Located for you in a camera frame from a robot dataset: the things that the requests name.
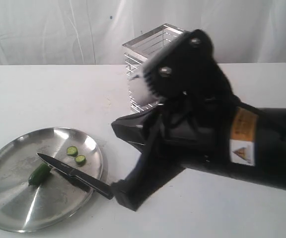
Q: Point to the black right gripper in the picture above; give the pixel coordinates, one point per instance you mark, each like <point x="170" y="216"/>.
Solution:
<point x="174" y="135"/>

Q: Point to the black handled serrated knife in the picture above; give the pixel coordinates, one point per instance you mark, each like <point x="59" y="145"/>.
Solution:
<point x="99" y="186"/>

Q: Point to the green cucumber piece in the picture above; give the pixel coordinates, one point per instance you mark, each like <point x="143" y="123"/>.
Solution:
<point x="39" y="175"/>

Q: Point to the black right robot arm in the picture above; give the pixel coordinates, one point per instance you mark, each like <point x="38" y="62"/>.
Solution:
<point x="257" y="144"/>

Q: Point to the round stainless steel plate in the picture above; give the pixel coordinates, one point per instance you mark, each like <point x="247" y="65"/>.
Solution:
<point x="28" y="208"/>

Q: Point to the white backdrop curtain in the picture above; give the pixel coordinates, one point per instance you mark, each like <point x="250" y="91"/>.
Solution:
<point x="93" y="31"/>

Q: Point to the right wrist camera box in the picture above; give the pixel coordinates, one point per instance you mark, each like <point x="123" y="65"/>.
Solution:
<point x="186" y="64"/>

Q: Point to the chrome wire utensil basket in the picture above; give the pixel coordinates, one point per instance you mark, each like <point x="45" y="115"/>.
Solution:
<point x="139" y="50"/>

